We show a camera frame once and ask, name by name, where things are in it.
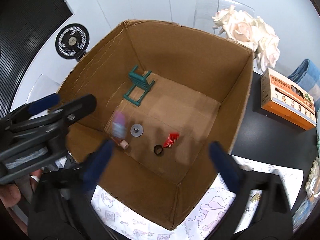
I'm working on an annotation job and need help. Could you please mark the purple capped small bottle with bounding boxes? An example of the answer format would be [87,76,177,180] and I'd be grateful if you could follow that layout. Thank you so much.
[111,111,129,150]

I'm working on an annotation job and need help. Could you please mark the pink patterned table mat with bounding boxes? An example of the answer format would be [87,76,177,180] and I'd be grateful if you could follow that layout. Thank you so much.
[91,156,304,239]

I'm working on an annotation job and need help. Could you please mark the brown cardboard box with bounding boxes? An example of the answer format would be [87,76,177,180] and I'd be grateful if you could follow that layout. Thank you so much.
[59,20,254,230]

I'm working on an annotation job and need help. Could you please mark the red foil candy wrapper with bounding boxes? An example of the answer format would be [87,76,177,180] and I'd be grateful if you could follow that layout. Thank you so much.
[163,132,180,148]

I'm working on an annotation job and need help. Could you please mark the clear plastic packets pile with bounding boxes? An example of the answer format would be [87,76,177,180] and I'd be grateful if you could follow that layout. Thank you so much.
[292,127,320,230]

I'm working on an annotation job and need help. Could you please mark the green toy chair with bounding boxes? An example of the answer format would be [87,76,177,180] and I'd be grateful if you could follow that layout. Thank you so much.
[123,65,155,107]

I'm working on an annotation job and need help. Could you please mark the gold binder clip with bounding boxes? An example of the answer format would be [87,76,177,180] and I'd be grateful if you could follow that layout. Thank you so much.
[249,191,261,203]

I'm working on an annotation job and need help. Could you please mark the grey round disc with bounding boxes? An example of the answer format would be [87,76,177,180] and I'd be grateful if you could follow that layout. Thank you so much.
[130,124,144,138]

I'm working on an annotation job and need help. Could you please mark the white artificial roses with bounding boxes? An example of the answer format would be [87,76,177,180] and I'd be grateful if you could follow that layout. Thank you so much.
[212,5,280,72]

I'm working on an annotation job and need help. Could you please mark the blue folded towel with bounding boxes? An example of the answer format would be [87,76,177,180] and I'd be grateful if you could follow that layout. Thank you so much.
[288,59,319,101]

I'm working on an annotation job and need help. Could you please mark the clear acrylic chair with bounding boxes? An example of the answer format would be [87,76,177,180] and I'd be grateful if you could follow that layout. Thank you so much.
[192,0,256,34]

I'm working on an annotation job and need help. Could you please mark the orange cardboard tissue box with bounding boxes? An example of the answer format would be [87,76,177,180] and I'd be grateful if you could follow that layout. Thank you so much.
[260,68,316,131]

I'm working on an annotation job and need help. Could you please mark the person left hand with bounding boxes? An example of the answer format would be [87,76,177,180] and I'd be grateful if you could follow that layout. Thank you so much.
[1,169,43,209]

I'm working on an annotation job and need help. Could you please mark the black desk fan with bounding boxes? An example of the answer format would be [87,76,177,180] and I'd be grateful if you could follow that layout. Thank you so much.
[55,23,89,62]

